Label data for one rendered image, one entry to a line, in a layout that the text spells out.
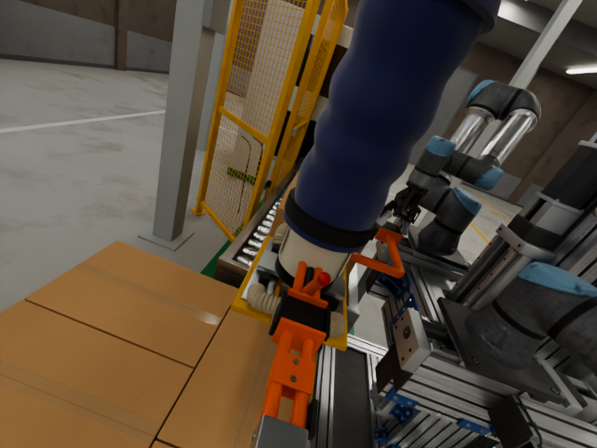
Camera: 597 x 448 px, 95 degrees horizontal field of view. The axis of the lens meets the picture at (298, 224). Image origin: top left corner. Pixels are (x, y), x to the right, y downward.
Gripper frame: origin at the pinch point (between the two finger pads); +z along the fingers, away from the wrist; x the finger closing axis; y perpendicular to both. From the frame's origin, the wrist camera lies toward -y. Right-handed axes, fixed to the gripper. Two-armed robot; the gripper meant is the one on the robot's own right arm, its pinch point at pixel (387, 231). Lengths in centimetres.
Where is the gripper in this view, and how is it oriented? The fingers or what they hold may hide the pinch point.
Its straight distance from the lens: 105.4
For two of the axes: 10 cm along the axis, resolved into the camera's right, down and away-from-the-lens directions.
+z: -3.3, 8.3, 4.6
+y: -1.4, 4.3, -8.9
